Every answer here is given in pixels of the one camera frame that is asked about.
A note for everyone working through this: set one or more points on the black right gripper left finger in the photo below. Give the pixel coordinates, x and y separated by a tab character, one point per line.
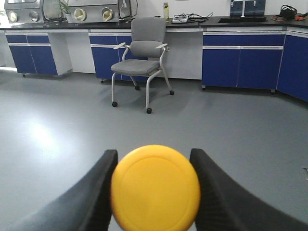
84	207

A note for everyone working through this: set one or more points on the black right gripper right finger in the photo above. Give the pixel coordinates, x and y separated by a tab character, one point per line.
227	206

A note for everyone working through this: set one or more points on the yellow mushroom push button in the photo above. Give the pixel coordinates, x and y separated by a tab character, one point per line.
155	188

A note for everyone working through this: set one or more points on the blue corner cabinet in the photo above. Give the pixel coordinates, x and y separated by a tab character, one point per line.
293	76

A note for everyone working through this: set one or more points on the blue lab cabinet right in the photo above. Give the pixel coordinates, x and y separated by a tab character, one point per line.
241	57

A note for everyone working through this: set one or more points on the grey office chair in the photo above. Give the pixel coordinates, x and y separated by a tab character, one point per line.
144	55

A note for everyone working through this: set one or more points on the blue lab cabinet left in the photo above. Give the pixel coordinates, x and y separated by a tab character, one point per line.
41	53

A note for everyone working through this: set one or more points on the white device on counter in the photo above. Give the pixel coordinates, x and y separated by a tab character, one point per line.
179	19

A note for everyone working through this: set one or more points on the steel glove box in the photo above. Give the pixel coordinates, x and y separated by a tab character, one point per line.
74	11

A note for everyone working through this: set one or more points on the yellow bottle on counter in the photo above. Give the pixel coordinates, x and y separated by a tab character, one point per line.
166	11

